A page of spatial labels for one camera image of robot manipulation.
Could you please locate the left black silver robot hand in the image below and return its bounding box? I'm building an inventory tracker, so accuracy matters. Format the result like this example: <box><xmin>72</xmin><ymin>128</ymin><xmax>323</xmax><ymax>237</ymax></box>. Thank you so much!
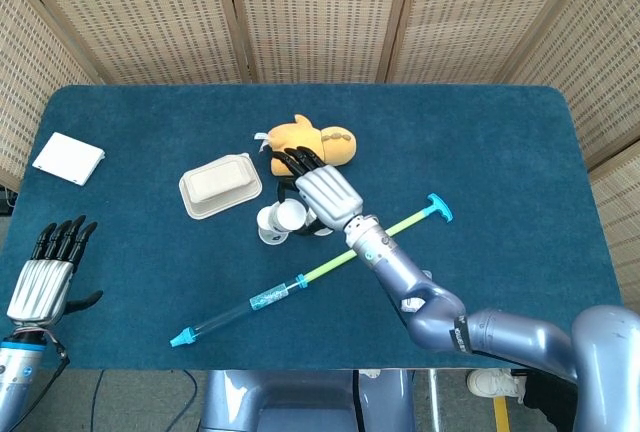
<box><xmin>7</xmin><ymin>215</ymin><xmax>105</xmax><ymax>329</ymax></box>

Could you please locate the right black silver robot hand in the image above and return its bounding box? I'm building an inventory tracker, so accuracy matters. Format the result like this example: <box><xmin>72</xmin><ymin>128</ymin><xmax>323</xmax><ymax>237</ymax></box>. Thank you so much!
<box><xmin>269</xmin><ymin>146</ymin><xmax>365</xmax><ymax>238</ymax></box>

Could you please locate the white flower-print paper cup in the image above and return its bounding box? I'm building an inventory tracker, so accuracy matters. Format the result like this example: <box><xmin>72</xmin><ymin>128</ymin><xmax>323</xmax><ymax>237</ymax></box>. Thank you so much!
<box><xmin>256</xmin><ymin>205</ymin><xmax>291</xmax><ymax>246</ymax></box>
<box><xmin>276</xmin><ymin>200</ymin><xmax>320</xmax><ymax>232</ymax></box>

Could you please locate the yellow plush bear toy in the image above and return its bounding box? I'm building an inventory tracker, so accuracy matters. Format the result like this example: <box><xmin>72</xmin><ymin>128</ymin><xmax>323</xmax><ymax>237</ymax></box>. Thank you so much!
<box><xmin>253</xmin><ymin>113</ymin><xmax>359</xmax><ymax>179</ymax></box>

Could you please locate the long water pump toy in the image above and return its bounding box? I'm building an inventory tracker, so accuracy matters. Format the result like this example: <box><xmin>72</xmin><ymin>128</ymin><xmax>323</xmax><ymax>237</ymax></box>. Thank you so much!
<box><xmin>168</xmin><ymin>192</ymin><xmax>454</xmax><ymax>350</ymax></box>

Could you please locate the beige lidded takeaway container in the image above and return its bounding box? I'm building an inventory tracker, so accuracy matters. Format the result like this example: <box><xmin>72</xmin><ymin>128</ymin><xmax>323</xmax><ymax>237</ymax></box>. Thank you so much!
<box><xmin>178</xmin><ymin>152</ymin><xmax>264</xmax><ymax>222</ymax></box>

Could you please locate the white square flat box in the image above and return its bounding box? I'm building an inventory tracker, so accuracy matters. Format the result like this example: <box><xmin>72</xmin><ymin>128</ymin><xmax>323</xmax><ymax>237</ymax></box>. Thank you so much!
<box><xmin>32</xmin><ymin>131</ymin><xmax>106</xmax><ymax>187</ymax></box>

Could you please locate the blue felt table mat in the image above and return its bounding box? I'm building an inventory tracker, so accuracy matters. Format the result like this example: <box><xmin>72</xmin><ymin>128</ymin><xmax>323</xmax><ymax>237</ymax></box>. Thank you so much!
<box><xmin>0</xmin><ymin>84</ymin><xmax>634</xmax><ymax>371</ymax></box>

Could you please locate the woven bamboo folding screen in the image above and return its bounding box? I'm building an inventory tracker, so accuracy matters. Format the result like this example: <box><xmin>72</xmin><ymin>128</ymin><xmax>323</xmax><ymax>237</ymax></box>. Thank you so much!
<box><xmin>0</xmin><ymin>0</ymin><xmax>640</xmax><ymax>326</ymax></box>

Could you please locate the grey-blue robot torso base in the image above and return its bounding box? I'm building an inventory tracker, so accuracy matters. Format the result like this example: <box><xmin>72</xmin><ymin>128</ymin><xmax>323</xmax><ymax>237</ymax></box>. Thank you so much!
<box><xmin>199</xmin><ymin>369</ymin><xmax>416</xmax><ymax>432</ymax></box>

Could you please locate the grey metal table leg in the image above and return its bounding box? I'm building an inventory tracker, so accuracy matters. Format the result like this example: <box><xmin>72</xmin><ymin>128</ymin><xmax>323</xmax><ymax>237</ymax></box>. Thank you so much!
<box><xmin>426</xmin><ymin>369</ymin><xmax>442</xmax><ymax>432</ymax></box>

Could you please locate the white sneaker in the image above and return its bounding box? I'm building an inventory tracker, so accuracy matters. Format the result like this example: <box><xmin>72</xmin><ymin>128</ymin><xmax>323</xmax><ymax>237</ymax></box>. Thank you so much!
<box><xmin>467</xmin><ymin>368</ymin><xmax>527</xmax><ymax>399</ymax></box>

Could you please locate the black trouser leg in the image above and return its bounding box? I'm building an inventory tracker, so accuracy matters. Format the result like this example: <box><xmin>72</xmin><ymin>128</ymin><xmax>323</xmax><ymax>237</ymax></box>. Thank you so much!
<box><xmin>519</xmin><ymin>371</ymin><xmax>577</xmax><ymax>432</ymax></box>

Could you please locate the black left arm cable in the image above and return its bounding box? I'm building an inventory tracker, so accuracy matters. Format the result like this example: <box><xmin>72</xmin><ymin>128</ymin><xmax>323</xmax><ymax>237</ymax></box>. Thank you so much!
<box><xmin>19</xmin><ymin>329</ymin><xmax>70</xmax><ymax>432</ymax></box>

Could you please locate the blue floor cable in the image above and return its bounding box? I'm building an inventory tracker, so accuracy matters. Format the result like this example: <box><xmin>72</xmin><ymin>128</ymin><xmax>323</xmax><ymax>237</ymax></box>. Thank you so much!
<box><xmin>180</xmin><ymin>369</ymin><xmax>202</xmax><ymax>406</ymax></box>
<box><xmin>88</xmin><ymin>369</ymin><xmax>107</xmax><ymax>432</ymax></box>

